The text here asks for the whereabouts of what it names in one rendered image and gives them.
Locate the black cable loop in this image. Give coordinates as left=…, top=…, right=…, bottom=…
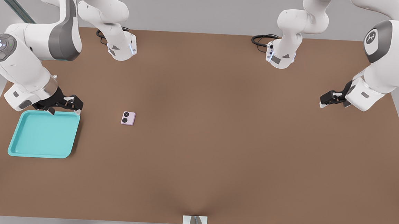
left=250, top=33, right=281, bottom=55
left=95, top=25, right=131, bottom=48

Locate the small pale lilac phone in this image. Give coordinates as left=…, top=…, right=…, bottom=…
left=120, top=111, right=137, bottom=127

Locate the pale blue-green tray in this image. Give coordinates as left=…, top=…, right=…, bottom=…
left=7, top=108, right=81, bottom=161

